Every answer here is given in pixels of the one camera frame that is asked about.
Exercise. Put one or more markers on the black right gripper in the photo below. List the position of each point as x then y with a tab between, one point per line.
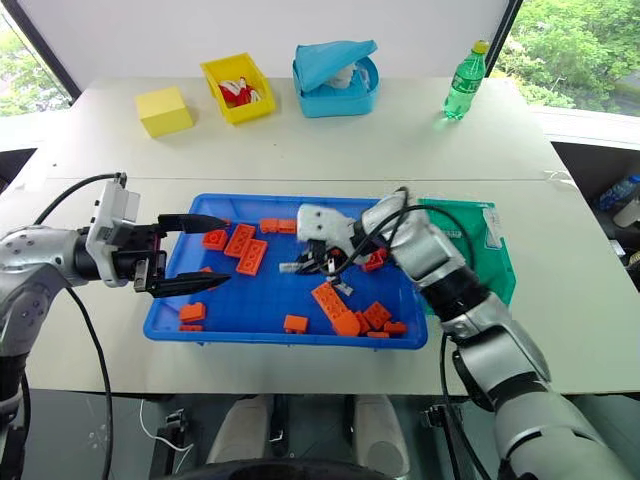
325	249

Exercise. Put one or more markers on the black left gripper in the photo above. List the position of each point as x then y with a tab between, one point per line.
145	250

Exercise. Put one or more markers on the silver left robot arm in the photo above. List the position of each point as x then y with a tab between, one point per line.
30	260

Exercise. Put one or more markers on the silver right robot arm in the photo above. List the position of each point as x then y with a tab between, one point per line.
500	350

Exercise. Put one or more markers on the blue plastic bin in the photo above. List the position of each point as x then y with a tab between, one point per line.
280	300

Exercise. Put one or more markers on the green plastic bin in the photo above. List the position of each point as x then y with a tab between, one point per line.
475	230

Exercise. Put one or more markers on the yellow plastic bin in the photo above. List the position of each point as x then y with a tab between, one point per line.
265	107

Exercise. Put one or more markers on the white label on bin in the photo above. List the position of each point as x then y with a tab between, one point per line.
492	230

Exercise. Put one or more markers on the orange small toy brick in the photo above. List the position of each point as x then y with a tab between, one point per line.
363	324
192	313
206	270
377	334
269	226
288	226
295	323
396	327

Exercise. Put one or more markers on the orange square toy brick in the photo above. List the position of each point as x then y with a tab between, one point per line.
214	240
376	315

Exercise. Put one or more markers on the orange extra long toy brick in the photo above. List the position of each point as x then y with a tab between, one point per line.
332	305

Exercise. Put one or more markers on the red-orange small toy brick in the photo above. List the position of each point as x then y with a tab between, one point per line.
375	260

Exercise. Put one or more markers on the yellow cube box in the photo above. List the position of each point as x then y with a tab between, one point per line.
164	112

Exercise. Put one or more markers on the light blue lidded box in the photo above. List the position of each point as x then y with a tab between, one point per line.
335	102

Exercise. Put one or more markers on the red and white items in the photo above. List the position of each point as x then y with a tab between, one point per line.
239	91

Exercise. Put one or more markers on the black table clamp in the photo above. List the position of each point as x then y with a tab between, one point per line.
435	416
172	425

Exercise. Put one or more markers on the white rounded robot foot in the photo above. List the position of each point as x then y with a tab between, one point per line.
382	435
240	430

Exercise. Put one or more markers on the white cloth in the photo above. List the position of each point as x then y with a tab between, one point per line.
347	75

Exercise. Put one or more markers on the green plastic bottle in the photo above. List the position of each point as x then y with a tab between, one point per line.
462	85

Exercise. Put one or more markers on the black storage box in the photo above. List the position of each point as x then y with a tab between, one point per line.
580	170

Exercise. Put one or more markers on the clear water bottle blue label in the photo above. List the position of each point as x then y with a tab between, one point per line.
617	192

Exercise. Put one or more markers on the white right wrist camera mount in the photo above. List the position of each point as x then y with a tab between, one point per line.
322	222

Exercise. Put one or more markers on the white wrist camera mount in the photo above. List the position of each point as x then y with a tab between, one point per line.
107	210
322	222

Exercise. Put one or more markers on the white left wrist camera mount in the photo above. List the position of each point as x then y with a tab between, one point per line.
107	210

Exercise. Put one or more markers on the black window frame bar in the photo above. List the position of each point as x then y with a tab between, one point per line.
507	30
47	50

